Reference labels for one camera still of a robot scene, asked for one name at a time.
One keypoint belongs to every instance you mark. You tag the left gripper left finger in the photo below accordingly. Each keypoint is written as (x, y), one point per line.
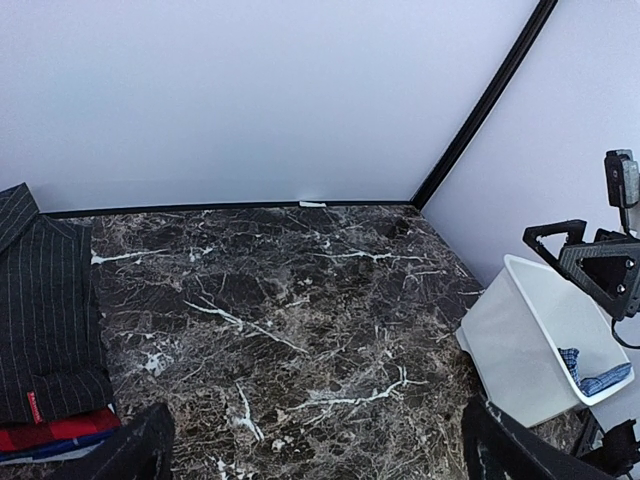
(142, 449)

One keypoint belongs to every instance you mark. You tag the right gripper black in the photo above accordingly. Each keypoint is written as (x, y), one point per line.
(612, 280)

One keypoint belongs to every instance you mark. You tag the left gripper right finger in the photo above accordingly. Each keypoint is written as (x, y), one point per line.
(498, 447)

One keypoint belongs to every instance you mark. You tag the red black plaid shirt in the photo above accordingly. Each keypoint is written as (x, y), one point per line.
(21, 437)

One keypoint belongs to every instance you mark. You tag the dark pinstripe long sleeve shirt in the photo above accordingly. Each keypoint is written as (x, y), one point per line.
(53, 361)

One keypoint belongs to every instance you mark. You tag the white plastic bin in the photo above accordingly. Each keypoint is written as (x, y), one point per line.
(513, 333)

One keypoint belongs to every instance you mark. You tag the blue checked shirt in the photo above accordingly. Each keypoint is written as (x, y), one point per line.
(590, 386)

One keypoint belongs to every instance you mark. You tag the white tape piece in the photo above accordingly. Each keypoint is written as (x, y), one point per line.
(309, 204)

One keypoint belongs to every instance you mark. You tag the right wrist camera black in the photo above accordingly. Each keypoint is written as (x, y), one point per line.
(622, 177)

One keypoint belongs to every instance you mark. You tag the right black frame post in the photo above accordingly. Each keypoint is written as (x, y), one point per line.
(485, 104)

